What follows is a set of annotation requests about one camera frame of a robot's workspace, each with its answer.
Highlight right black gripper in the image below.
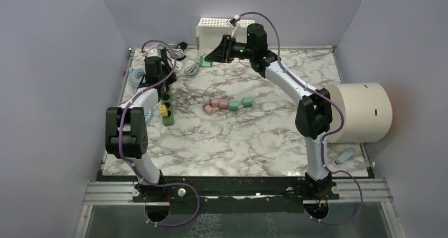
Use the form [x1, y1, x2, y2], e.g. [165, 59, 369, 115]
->
[205, 35, 255, 64]

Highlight green power strip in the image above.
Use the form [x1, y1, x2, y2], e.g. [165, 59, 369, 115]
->
[159, 91, 174, 126]

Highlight yellow plug adapter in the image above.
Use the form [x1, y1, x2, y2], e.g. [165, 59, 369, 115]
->
[159, 104, 169, 118]

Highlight pink plug adapter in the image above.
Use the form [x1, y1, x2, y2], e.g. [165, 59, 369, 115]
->
[218, 99, 229, 110]

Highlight green plug adapter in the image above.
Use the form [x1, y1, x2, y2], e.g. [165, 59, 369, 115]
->
[228, 99, 239, 112]

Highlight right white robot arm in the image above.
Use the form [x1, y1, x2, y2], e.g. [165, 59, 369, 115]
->
[204, 23, 333, 199]

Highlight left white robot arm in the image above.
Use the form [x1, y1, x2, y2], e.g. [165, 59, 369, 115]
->
[105, 56, 176, 202]

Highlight white perforated plastic basket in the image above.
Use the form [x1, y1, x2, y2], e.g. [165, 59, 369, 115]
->
[195, 17, 255, 55]

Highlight round blue power strip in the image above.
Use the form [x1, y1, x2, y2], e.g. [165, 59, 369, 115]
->
[144, 108, 154, 125]

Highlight cream cylindrical bin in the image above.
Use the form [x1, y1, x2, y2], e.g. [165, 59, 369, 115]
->
[326, 83, 393, 143]

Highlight light blue small device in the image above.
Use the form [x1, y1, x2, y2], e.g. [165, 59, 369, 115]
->
[334, 147, 356, 165]

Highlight light blue coiled cable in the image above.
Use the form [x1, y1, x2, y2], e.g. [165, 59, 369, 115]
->
[129, 67, 146, 88]

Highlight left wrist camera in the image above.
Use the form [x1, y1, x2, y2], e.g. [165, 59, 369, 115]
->
[141, 48, 174, 68]

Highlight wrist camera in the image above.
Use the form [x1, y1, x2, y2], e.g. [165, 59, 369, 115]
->
[141, 48, 174, 68]
[227, 15, 241, 38]

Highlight grey cable bundle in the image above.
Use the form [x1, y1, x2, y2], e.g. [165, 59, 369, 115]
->
[183, 61, 201, 77]

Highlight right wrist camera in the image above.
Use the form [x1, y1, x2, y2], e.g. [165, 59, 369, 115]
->
[227, 15, 241, 38]

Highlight black cable with plug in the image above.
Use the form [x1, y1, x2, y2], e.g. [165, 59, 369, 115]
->
[175, 42, 189, 60]

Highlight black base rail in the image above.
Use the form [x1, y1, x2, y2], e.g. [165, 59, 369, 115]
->
[132, 176, 339, 214]

